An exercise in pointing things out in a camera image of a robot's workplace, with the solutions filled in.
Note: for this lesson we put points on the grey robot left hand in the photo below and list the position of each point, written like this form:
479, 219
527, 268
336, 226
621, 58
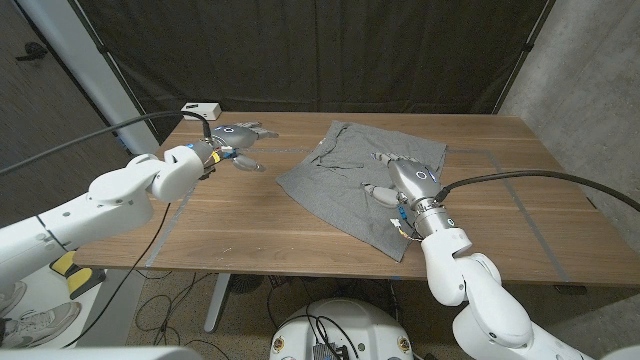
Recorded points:
235, 136

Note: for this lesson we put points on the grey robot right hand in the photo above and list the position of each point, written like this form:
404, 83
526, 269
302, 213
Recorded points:
412, 180

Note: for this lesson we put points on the grey shorts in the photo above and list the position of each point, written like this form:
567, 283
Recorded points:
340, 185

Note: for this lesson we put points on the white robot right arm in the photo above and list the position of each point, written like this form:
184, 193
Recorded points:
490, 310

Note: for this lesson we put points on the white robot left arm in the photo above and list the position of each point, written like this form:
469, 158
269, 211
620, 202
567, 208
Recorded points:
115, 195

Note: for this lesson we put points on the white power strip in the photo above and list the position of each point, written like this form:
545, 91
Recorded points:
200, 111

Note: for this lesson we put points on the grey tape outline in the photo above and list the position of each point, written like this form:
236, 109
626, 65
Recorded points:
530, 220

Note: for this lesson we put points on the black backdrop curtain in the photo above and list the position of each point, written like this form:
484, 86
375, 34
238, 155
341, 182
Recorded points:
325, 50

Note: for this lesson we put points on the dark round floor object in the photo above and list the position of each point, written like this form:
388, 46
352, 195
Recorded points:
245, 283

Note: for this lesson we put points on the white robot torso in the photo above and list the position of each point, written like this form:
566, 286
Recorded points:
360, 325

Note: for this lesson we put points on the black backdrop stand pole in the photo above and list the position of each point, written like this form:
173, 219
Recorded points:
102, 49
526, 46

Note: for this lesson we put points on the white pillar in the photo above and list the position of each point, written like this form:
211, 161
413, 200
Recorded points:
85, 60

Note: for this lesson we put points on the white table leg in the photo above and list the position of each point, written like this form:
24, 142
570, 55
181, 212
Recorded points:
217, 305

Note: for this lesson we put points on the yellow black floor object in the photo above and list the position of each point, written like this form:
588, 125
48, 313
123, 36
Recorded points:
80, 277

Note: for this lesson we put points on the grey white sneaker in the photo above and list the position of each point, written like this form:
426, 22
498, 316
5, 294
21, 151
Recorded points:
40, 322
10, 297

